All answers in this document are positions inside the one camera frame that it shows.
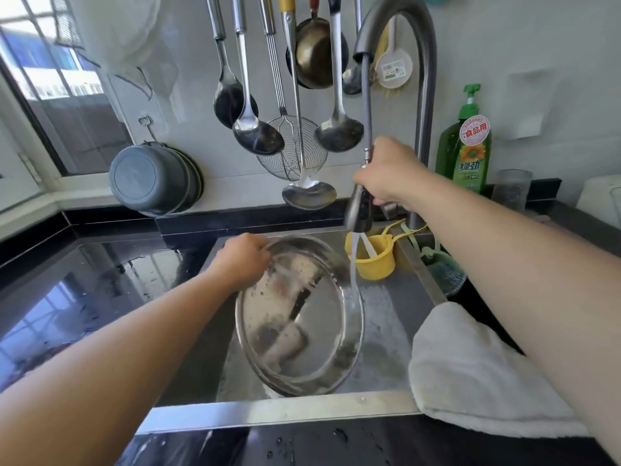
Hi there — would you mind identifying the person's left hand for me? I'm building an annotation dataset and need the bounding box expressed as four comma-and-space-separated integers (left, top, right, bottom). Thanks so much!
206, 232, 275, 293

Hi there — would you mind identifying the person's right hand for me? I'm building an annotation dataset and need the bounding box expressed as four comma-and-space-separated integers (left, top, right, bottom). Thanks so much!
351, 137, 433, 208

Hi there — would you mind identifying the white cleaning brush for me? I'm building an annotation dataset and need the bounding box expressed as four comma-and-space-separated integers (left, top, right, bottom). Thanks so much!
357, 230, 380, 263

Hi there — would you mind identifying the round steel pan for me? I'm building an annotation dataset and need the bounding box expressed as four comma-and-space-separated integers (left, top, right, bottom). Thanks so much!
235, 234, 367, 398

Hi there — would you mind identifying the steel gooseneck faucet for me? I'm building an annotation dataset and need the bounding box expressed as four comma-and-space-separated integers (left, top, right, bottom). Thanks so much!
344, 0, 438, 234

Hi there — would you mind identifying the white dish rag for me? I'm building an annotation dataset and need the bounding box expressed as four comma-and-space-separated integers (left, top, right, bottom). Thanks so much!
408, 300, 593, 439

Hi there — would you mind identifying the person's left forearm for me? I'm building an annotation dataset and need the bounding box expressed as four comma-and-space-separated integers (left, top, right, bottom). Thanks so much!
0, 267, 234, 466

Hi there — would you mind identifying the person's right forearm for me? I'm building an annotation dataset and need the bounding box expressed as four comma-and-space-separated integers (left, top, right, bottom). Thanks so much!
412, 174, 621, 462

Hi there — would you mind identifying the green dish soap bottle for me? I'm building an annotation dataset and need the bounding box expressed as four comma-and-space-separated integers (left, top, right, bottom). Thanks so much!
435, 84, 493, 195

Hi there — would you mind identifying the dark green hanging basin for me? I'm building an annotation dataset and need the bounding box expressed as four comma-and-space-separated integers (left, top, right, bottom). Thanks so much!
182, 150, 206, 212

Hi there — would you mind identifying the yellow hanging sink cup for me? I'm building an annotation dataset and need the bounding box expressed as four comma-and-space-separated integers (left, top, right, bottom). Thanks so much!
344, 223, 399, 282

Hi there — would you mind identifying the white dish brush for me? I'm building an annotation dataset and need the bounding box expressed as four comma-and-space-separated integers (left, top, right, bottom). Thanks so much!
375, 19, 415, 90

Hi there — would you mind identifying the green hanging sponge holder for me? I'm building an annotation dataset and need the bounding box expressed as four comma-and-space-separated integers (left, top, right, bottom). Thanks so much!
402, 223, 469, 297

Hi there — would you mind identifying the grey hanging basin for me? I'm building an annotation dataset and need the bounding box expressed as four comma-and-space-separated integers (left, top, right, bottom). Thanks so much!
107, 142, 195, 217

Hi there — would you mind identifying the steel soup ladle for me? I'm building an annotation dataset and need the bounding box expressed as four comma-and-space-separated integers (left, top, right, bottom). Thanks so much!
230, 0, 287, 156

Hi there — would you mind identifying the clear plastic cup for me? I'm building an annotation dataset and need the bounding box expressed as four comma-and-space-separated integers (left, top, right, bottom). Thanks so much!
493, 168, 534, 212

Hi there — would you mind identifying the stainless steel sink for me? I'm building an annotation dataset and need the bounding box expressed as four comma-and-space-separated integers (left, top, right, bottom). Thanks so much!
136, 228, 452, 435

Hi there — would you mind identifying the hanging steel ladles and skimmer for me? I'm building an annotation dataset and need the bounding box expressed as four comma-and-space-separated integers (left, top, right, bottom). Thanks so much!
204, 0, 259, 130

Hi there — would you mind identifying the white hanging cloth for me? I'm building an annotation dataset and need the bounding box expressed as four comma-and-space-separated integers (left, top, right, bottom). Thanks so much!
58, 0, 195, 98

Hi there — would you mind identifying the yellow-handled steel ladle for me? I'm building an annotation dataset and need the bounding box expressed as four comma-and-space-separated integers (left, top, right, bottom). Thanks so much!
278, 0, 339, 212

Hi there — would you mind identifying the wire mesh skimmer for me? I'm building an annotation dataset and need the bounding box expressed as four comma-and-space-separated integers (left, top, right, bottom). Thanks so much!
255, 0, 330, 183

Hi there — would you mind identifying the orange-handled brass ladle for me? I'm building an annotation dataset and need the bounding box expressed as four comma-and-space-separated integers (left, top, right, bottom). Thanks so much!
286, 0, 351, 91

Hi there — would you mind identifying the steel wall hook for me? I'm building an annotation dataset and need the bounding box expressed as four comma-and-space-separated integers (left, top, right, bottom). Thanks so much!
138, 114, 158, 146

